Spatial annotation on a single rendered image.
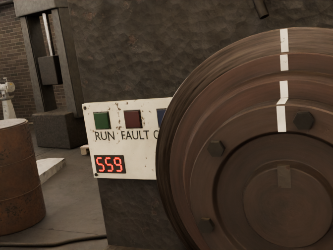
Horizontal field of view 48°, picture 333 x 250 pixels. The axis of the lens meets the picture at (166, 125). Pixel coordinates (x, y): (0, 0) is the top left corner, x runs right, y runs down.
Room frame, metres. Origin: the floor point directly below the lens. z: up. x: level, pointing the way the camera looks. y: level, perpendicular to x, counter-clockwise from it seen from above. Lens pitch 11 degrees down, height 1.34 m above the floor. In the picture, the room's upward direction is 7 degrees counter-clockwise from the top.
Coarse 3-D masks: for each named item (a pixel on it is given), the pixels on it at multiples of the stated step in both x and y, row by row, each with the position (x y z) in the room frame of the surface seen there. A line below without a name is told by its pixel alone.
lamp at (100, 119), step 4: (96, 116) 0.85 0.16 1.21; (100, 116) 0.84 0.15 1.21; (104, 116) 0.84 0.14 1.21; (96, 120) 0.85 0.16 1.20; (100, 120) 0.84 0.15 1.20; (104, 120) 0.84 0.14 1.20; (108, 120) 0.84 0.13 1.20; (96, 124) 0.85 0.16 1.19; (100, 124) 0.84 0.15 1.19; (104, 124) 0.84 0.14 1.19; (108, 124) 0.83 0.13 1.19
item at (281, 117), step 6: (282, 30) 0.55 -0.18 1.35; (282, 36) 0.55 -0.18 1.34; (282, 42) 0.55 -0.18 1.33; (282, 48) 0.55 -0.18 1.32; (282, 60) 0.53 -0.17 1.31; (282, 66) 0.54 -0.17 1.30; (282, 84) 0.52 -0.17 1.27; (282, 90) 0.52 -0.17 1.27; (282, 96) 0.52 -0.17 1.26; (282, 102) 0.48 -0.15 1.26; (282, 108) 0.47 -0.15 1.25; (282, 114) 0.47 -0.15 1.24; (282, 120) 0.47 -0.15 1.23; (282, 126) 0.47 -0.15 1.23
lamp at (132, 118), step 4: (124, 112) 0.81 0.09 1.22; (128, 112) 0.81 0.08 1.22; (132, 112) 0.81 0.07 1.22; (136, 112) 0.80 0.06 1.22; (124, 116) 0.82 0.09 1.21; (128, 116) 0.81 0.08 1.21; (132, 116) 0.81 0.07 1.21; (136, 116) 0.80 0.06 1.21; (128, 120) 0.81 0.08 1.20; (132, 120) 0.81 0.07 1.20; (136, 120) 0.80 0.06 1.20; (128, 124) 0.81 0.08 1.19; (132, 124) 0.81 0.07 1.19; (136, 124) 0.80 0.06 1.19; (140, 124) 0.80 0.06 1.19
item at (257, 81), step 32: (256, 64) 0.55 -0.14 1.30; (288, 64) 0.53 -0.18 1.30; (320, 64) 0.52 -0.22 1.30; (224, 96) 0.56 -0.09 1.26; (256, 96) 0.53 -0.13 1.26; (288, 96) 0.51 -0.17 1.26; (320, 96) 0.50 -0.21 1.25; (192, 128) 0.60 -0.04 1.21; (192, 160) 0.58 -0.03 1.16; (192, 224) 0.60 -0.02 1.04
